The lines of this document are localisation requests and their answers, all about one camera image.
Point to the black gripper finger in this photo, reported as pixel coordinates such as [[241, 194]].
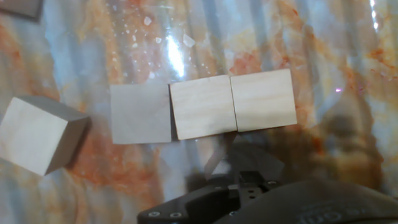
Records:
[[199, 205]]

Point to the orange marble pattern mat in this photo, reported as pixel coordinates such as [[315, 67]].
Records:
[[326, 62]]

